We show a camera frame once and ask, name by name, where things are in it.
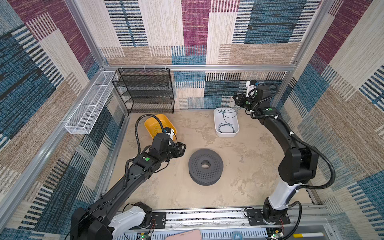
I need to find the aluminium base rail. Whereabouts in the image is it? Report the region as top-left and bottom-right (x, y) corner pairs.
(112, 204), (342, 240)

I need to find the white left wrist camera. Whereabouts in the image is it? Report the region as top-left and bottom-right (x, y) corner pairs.
(164, 127), (176, 142)

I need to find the pink object at bottom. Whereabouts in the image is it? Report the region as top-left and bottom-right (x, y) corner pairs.
(166, 230), (202, 240)

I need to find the yellow cable coil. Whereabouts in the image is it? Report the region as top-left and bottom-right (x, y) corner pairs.
(151, 124), (166, 137)

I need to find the yellow plastic tub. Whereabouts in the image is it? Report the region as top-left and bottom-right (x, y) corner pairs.
(145, 114), (177, 139)

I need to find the black wire mesh shelf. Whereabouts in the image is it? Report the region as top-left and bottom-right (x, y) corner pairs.
(112, 68), (175, 114)

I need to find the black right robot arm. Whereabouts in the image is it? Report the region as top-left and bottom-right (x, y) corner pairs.
(233, 80), (336, 224)

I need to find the grey perforated cable spool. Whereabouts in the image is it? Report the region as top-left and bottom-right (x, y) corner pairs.
(189, 149), (224, 186)

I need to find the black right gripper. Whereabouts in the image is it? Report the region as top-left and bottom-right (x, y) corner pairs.
(231, 93), (259, 112)

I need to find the dark green cable coil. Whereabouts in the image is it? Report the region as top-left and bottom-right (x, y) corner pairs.
(218, 122), (235, 134)

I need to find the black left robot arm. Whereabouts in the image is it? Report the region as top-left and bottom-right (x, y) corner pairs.
(65, 124), (187, 240)

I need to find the white wire mesh basket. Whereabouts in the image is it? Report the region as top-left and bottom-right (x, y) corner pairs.
(65, 71), (115, 135)

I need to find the white plastic tub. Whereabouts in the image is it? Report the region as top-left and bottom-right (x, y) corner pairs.
(213, 107), (240, 138)

